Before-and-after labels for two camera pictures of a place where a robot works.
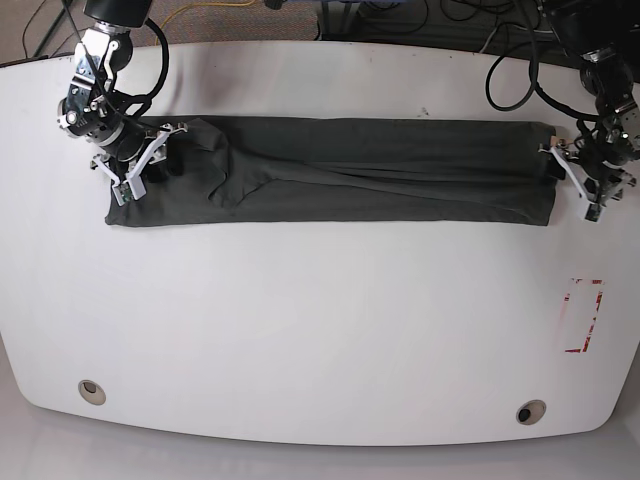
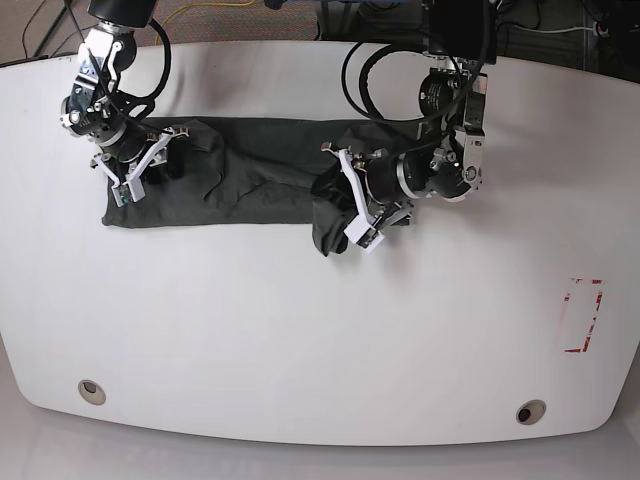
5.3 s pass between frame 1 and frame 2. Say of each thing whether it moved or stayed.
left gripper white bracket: stayed
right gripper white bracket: moved
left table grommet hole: stayed
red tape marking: stayed
